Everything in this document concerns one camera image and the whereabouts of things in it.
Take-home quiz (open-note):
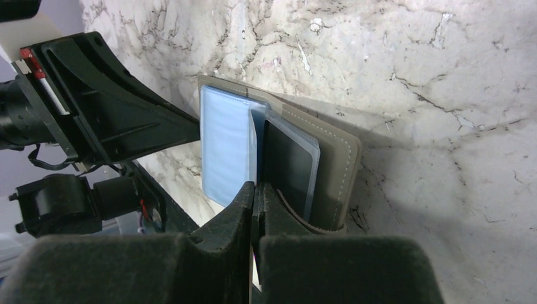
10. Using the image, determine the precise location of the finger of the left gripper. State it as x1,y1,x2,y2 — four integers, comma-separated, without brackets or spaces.
31,32,200,165

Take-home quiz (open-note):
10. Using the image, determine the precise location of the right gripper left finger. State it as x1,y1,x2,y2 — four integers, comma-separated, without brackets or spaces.
1,182,255,303

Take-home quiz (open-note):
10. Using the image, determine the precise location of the grey leather card holder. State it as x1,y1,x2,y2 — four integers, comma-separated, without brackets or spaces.
198,75,362,234

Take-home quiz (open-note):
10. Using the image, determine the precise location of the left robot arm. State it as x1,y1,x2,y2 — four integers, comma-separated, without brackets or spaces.
1,32,200,238

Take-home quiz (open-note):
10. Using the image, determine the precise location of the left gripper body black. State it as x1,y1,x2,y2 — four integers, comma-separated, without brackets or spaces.
1,46,84,162

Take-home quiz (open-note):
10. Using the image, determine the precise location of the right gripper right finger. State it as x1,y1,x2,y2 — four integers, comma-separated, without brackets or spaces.
255,183,444,303

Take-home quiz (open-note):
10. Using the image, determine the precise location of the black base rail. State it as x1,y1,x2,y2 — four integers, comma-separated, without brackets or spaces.
121,161,199,234

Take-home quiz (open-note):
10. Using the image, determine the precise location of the black credit card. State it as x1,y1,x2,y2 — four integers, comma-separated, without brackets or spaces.
261,120,312,217

